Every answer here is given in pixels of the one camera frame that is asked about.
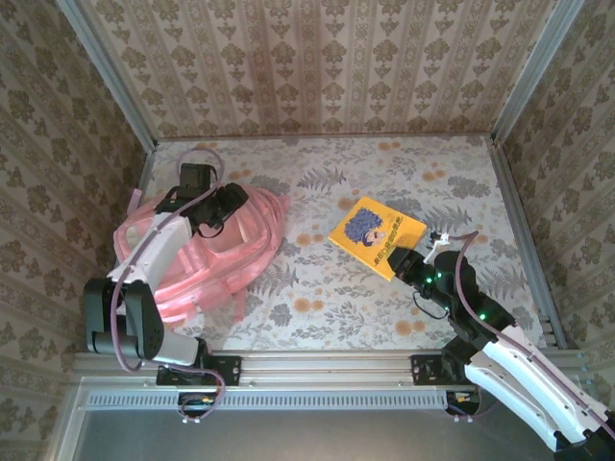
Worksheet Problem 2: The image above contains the pink backpack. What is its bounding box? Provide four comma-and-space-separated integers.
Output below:
113, 188, 292, 330

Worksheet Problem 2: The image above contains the yellow picture book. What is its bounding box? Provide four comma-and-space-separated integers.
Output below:
327, 195, 428, 283

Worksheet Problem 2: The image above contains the floral tablecloth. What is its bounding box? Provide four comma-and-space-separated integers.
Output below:
103, 133, 549, 352

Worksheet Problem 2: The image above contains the grey metal panel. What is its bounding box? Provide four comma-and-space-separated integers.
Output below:
71, 407, 595, 461

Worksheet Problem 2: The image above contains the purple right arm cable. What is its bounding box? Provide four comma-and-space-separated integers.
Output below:
451, 230, 615, 443

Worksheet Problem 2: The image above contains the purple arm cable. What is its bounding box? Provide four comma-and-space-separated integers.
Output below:
451, 230, 615, 443
109, 146, 227, 425

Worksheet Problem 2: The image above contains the thin black left camera cable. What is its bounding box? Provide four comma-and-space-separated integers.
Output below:
195, 219, 226, 240

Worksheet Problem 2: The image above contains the thin black camera cable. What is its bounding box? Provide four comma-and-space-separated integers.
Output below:
195, 219, 226, 240
411, 289, 452, 322

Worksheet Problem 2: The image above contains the thin black right camera cable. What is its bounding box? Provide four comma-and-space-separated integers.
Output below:
411, 289, 452, 322

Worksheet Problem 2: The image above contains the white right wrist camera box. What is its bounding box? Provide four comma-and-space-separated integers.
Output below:
425, 231, 455, 263

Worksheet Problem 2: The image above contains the aluminium side rail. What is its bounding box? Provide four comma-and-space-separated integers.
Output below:
489, 135, 569, 351
129, 141, 158, 212

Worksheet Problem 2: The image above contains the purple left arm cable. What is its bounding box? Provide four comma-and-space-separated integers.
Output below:
109, 146, 227, 425

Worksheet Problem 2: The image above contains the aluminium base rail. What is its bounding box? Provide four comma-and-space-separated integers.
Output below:
74, 350, 585, 388

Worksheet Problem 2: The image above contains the aluminium frame post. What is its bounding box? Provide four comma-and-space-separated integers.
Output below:
492, 0, 586, 141
56, 0, 159, 148

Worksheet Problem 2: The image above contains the slotted grey cable duct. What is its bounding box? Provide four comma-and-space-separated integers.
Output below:
86, 387, 451, 412

